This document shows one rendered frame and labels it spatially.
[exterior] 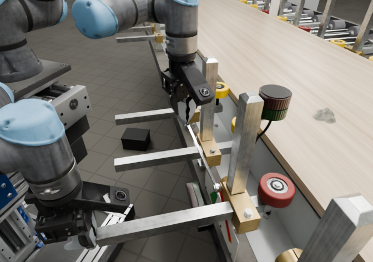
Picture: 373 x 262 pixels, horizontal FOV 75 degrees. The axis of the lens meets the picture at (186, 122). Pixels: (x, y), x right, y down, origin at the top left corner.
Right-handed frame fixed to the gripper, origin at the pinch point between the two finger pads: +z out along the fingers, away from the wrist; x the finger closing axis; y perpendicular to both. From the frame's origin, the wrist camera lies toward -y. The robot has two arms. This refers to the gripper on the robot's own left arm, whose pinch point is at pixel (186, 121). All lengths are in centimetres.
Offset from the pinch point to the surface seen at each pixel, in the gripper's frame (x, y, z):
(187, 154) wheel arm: -0.6, 0.1, 12.8
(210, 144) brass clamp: -8.6, -0.8, 11.7
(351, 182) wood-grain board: -23.5, -36.2, 5.0
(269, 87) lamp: -5.6, -20.9, -18.7
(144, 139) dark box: -22, 95, 83
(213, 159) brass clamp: -6.5, -5.8, 13.3
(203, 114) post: -7.4, 1.6, 1.0
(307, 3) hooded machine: -523, 311, 63
